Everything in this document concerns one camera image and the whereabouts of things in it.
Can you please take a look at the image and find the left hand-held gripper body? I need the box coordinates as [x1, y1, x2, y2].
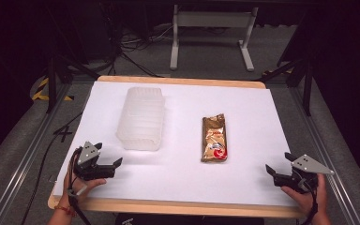
[72, 141, 116, 182]

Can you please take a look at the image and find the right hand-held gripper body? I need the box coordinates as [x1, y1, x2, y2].
[273, 153, 336, 194]

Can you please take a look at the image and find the translucent plastic storage box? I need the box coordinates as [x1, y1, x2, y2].
[115, 86, 166, 152]

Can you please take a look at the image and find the gold snack packet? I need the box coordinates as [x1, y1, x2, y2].
[201, 112, 229, 163]

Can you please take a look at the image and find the person's right hand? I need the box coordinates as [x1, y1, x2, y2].
[280, 173, 328, 218]

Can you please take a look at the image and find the person's left hand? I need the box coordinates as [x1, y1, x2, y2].
[58, 167, 108, 211]

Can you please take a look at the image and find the white table cover sheet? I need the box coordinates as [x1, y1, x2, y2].
[52, 81, 296, 207]

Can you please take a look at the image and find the yellow black hazard tape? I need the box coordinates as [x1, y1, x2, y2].
[31, 77, 75, 102]

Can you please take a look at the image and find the black metal stand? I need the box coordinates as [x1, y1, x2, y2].
[45, 6, 102, 114]
[256, 8, 314, 117]

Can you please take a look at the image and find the person's dark clothing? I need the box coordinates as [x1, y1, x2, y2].
[115, 213, 265, 225]

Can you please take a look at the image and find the aluminium floor rail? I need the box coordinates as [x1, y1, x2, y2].
[0, 82, 73, 225]
[289, 85, 360, 225]

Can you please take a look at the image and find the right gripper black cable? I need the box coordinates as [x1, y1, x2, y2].
[299, 179, 320, 225]

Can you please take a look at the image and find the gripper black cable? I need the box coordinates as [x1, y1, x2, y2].
[299, 179, 320, 225]
[67, 146, 93, 225]

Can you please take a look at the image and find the black floor cable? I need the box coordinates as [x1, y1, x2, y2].
[20, 112, 83, 225]

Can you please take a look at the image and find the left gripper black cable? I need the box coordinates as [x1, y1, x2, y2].
[67, 146, 93, 225]

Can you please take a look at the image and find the red string bracelet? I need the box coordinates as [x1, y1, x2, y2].
[53, 204, 77, 218]

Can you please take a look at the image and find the bundle of floor cables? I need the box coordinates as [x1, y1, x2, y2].
[101, 3, 176, 79]

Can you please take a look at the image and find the white metal table frame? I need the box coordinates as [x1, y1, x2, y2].
[169, 4, 260, 72]

